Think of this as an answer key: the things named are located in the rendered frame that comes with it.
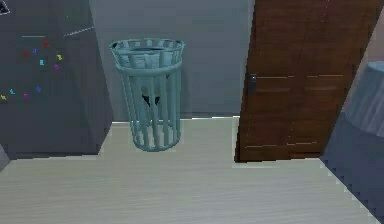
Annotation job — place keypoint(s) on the teal slatted waste bin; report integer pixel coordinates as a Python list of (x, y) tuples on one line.
[(146, 66)]

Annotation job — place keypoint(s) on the brown wooden room door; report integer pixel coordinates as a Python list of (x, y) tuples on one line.
[(300, 83)]

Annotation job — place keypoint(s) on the dark grey fridge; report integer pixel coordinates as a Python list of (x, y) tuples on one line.
[(50, 110)]

